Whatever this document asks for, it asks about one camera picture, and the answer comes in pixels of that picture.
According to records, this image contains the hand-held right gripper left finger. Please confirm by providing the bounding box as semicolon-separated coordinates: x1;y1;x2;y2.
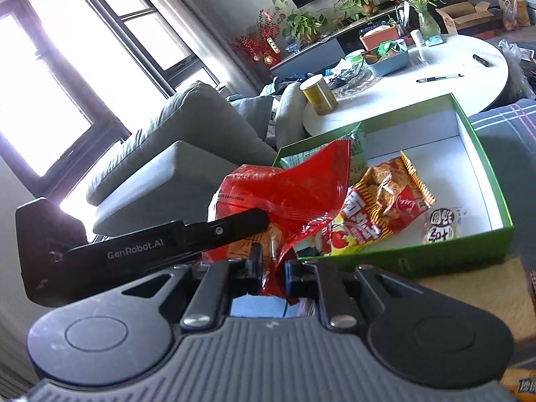
119;243;264;331

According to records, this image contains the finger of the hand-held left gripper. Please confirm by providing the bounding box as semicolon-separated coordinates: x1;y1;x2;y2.
183;208;270;254

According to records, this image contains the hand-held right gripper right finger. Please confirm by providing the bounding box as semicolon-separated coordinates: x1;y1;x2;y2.
284;260;424;331

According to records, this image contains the large red snack bag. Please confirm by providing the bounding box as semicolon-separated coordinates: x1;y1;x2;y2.
210;138;353;303

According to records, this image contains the red yellow striped snack bag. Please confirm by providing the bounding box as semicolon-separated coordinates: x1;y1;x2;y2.
322;151;437;257

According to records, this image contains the green snack bag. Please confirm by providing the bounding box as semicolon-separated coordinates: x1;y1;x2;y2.
279;123;370;177

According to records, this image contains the small round cake packet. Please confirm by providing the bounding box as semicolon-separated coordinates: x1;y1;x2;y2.
420;207;464;246

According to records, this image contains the green cardboard box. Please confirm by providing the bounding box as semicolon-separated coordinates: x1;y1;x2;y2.
271;94;514;279

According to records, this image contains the grey sofa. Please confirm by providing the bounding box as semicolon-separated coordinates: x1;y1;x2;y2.
85;80;309;238

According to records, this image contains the yellow tin can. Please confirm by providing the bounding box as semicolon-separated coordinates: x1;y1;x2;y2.
299;74;339;116

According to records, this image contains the red ornament plant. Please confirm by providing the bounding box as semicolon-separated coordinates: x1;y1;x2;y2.
229;8;286;66

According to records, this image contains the grey television cabinet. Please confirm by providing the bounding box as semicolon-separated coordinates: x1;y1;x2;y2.
268;0;512;77

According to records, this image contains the blue plastic tray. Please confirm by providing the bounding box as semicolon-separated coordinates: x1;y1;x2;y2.
363;42;410;77

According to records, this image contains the orange storage box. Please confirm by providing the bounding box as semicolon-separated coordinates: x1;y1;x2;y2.
359;24;399;51

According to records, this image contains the white round table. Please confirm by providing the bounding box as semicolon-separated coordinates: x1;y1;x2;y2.
302;34;510;137

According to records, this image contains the black pen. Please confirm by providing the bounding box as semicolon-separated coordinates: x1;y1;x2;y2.
416;74;465;83

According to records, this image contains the dark framed window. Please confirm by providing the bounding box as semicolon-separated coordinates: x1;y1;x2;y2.
0;0;221;194

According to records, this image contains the spider plant in glass vase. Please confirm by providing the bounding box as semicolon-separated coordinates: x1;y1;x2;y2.
397;0;445;39

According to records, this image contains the open cardboard box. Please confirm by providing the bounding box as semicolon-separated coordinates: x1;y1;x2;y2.
435;1;495;35

